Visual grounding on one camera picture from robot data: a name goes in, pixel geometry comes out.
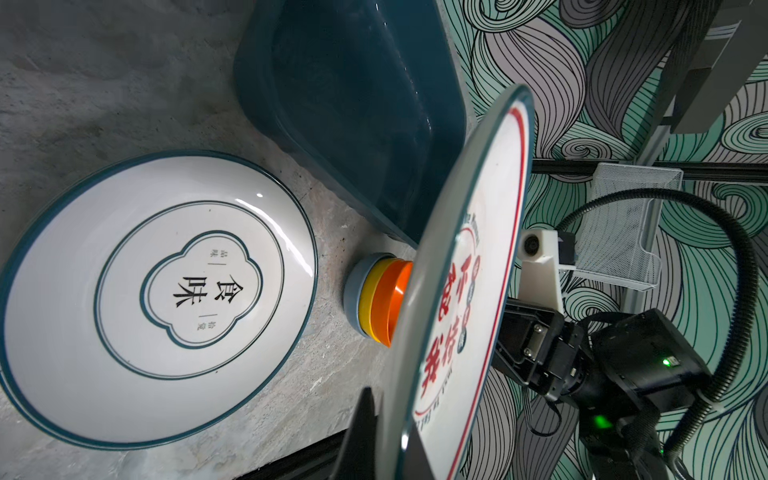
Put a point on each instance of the teal plastic bin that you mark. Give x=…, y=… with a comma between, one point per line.
x=363, y=94

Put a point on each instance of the orange top bowl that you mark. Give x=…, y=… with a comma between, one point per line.
x=388, y=298

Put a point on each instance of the white plate red characters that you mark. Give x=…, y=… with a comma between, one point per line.
x=450, y=316

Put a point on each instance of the white plate teal line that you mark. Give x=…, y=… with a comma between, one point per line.
x=155, y=298

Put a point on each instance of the clear acrylic wall holder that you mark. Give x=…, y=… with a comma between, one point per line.
x=613, y=243

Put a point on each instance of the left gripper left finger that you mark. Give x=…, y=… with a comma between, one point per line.
x=356, y=457

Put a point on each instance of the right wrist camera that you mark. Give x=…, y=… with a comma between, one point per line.
x=542, y=255

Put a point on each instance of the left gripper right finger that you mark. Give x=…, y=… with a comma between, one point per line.
x=419, y=465

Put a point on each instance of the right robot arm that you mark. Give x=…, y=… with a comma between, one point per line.
x=620, y=371

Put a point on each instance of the yellow middle bowl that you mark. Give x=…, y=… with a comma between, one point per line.
x=368, y=292

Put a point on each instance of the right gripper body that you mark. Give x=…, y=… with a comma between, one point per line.
x=538, y=348

